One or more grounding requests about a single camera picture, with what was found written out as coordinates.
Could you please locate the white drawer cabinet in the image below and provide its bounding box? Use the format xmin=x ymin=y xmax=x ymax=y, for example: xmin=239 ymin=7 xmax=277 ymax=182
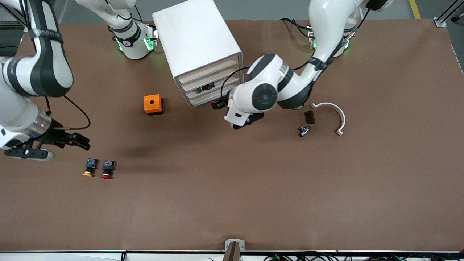
xmin=152 ymin=0 xmax=244 ymax=109

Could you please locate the grey metal mount bracket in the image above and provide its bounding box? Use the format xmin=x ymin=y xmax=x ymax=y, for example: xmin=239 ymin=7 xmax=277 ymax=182
xmin=224 ymin=239 xmax=245 ymax=252

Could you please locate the orange box with hole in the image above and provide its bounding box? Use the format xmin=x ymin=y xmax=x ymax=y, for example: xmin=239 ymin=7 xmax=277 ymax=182
xmin=144 ymin=94 xmax=164 ymax=116

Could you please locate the white table edge rail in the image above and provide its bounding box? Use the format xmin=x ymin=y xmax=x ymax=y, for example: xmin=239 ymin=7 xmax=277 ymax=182
xmin=0 ymin=250 xmax=464 ymax=261

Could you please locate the black base cable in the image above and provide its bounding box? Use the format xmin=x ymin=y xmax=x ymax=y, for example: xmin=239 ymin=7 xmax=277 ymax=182
xmin=279 ymin=17 xmax=314 ymax=37

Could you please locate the brown table mat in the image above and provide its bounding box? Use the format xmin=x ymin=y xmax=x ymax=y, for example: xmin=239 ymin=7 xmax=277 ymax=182
xmin=0 ymin=19 xmax=464 ymax=252

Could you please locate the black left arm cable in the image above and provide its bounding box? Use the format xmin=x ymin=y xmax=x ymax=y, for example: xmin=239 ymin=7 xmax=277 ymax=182
xmin=220 ymin=9 xmax=371 ymax=109

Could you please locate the white plastic drawer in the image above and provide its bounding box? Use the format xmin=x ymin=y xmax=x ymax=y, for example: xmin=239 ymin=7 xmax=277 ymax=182
xmin=185 ymin=77 xmax=236 ymax=101
xmin=181 ymin=68 xmax=240 ymax=94
xmin=188 ymin=85 xmax=232 ymax=108
xmin=178 ymin=57 xmax=240 ymax=86

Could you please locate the red push button switch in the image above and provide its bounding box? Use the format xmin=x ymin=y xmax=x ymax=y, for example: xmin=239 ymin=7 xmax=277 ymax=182
xmin=100 ymin=160 xmax=117 ymax=180

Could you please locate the white curved bracket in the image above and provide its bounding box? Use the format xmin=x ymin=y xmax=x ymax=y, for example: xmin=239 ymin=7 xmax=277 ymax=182
xmin=310 ymin=102 xmax=346 ymax=136

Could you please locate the aluminium frame profile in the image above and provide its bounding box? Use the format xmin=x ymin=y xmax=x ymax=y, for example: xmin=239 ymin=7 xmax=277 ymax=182
xmin=5 ymin=2 xmax=30 ymax=31
xmin=434 ymin=0 xmax=464 ymax=29

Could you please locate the black cable bundle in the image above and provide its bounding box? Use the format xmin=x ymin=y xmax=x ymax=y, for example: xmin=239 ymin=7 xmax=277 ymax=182
xmin=263 ymin=252 xmax=464 ymax=261

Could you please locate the yellow push button switch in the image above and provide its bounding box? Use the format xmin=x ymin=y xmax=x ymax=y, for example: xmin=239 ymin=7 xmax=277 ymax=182
xmin=82 ymin=158 xmax=100 ymax=178

